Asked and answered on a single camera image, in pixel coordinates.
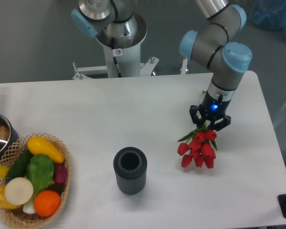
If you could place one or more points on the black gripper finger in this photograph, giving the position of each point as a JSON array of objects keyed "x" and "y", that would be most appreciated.
[
  {"x": 194, "y": 111},
  {"x": 217, "y": 123}
]

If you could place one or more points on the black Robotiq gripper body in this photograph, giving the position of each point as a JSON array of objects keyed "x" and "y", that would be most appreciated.
[{"x": 211, "y": 107}]

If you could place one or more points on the red tulip bouquet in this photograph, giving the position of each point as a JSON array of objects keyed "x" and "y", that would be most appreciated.
[{"x": 198, "y": 146}]

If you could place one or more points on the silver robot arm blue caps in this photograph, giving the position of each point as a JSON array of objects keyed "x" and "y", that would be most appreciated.
[{"x": 121, "y": 31}]

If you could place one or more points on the dark grey ribbed vase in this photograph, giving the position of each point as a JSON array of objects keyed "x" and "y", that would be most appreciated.
[{"x": 130, "y": 166}]

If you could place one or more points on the blue plastic bag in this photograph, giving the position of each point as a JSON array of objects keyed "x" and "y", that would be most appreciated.
[{"x": 269, "y": 15}]

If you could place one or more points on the purple red onion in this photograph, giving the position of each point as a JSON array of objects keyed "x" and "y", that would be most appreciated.
[{"x": 60, "y": 173}]

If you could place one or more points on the yellow squash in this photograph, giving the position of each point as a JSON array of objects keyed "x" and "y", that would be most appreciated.
[{"x": 38, "y": 145}]

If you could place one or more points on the green lettuce leaf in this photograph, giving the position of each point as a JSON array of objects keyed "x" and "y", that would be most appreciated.
[{"x": 40, "y": 171}]

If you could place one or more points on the orange fruit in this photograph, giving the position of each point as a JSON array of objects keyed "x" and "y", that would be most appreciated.
[{"x": 46, "y": 203}]

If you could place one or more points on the green cucumber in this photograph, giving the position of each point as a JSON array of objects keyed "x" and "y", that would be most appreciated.
[{"x": 19, "y": 167}]

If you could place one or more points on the white leek stalk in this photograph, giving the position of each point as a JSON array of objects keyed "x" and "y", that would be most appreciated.
[{"x": 28, "y": 207}]

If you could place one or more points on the white round onion slice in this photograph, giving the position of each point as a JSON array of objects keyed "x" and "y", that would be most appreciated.
[{"x": 18, "y": 191}]

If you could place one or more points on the yellow banana tip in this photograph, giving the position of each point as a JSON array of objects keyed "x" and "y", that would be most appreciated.
[{"x": 3, "y": 171}]

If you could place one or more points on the woven wicker basket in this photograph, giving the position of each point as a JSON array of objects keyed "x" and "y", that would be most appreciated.
[{"x": 16, "y": 218}]

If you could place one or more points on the yellow bell pepper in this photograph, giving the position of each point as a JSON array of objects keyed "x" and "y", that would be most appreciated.
[{"x": 4, "y": 203}]

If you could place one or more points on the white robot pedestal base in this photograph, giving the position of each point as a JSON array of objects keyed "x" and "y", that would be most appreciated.
[{"x": 119, "y": 63}]

